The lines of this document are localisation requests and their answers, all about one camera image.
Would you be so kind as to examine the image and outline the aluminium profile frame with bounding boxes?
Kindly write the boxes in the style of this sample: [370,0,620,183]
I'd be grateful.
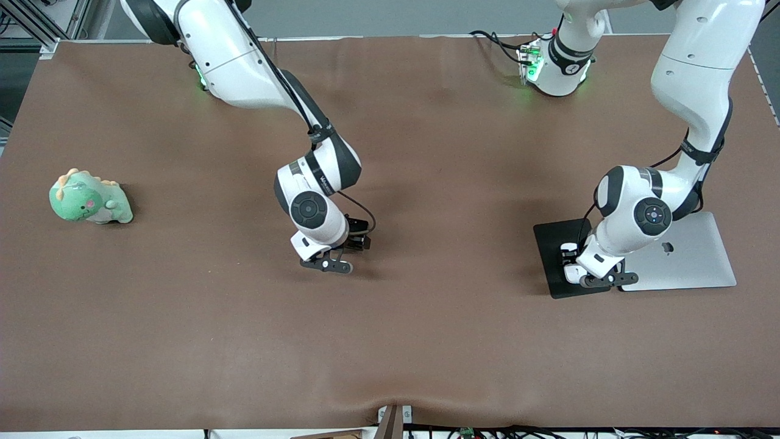
[0,0,92,54]

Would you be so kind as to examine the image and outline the black base power cable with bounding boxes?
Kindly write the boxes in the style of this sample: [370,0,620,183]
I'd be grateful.
[469,29,540,65]

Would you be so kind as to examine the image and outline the black mouse pad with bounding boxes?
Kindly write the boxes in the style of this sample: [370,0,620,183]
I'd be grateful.
[533,218,611,299]

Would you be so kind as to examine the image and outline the front camera mount post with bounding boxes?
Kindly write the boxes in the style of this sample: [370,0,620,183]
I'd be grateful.
[377,404,413,439]

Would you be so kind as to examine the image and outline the green dinosaur plush toy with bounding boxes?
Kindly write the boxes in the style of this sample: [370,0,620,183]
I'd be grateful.
[49,168,133,224]

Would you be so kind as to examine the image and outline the brown table cover mat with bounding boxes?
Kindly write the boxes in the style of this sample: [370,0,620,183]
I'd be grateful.
[0,34,780,431]

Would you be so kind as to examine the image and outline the silver closed laptop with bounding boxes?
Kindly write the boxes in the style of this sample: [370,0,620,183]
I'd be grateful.
[619,212,737,292]

